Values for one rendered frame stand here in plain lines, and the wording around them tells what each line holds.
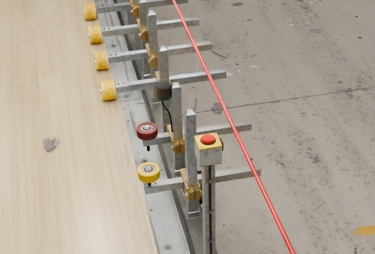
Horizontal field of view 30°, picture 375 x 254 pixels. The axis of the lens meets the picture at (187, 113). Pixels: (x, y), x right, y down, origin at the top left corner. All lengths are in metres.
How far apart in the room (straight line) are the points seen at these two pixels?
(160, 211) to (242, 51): 2.48
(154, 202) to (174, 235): 0.20
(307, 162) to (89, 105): 1.57
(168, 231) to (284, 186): 1.29
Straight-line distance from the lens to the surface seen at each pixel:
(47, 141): 2.68
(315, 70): 4.84
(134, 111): 3.30
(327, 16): 5.58
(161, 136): 2.72
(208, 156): 2.08
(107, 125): 2.73
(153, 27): 2.98
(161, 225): 2.69
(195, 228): 2.55
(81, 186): 2.46
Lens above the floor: 2.47
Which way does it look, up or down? 34 degrees down
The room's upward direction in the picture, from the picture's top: 2 degrees counter-clockwise
